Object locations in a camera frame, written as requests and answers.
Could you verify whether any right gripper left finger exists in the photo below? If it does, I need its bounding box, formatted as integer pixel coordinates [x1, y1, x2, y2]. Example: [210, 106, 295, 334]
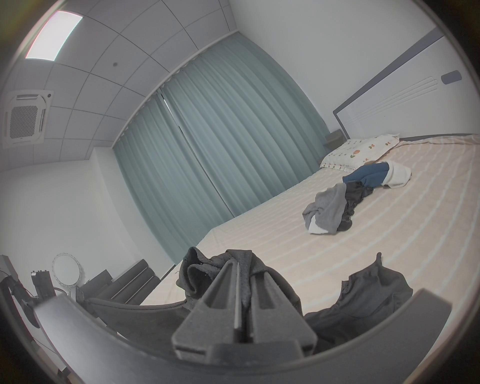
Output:
[172, 259, 241, 352]

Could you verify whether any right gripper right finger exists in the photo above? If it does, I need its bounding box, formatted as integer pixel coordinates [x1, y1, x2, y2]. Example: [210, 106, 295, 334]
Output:
[247, 272, 319, 349]

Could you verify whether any black T-shirt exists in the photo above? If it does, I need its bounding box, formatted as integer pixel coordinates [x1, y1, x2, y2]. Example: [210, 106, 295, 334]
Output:
[90, 247, 413, 353]

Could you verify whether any pile of clothes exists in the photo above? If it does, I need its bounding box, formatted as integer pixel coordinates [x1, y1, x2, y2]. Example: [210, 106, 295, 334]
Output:
[302, 160, 412, 236]

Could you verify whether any bed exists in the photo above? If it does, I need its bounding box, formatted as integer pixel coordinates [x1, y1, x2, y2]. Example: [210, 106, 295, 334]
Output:
[140, 26, 480, 372]

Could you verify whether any black chest of drawers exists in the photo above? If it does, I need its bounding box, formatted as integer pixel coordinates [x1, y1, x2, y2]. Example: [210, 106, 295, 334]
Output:
[105, 259, 160, 306]

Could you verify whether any black dressing table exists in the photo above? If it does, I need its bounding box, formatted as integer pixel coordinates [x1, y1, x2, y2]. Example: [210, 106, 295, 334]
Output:
[77, 271, 113, 301]

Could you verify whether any round white mirror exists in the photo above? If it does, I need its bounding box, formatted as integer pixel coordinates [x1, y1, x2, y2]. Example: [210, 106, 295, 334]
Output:
[52, 253, 82, 287]

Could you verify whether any blue-green curtain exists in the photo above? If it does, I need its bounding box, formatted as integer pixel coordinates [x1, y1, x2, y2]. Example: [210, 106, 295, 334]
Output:
[112, 94, 235, 265]
[161, 31, 331, 218]

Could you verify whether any white printed pillow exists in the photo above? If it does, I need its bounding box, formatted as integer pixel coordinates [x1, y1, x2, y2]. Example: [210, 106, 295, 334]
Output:
[319, 134, 400, 172]

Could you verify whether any grey bedside table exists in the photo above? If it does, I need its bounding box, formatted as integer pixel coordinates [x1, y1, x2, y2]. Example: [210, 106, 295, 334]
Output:
[323, 129, 347, 149]

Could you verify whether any ceiling air conditioner vent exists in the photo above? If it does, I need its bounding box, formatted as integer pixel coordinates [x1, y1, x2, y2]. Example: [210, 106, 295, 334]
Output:
[2, 90, 54, 149]

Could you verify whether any ceiling light panel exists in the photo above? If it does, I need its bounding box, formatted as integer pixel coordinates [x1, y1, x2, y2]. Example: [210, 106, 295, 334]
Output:
[25, 10, 84, 62]

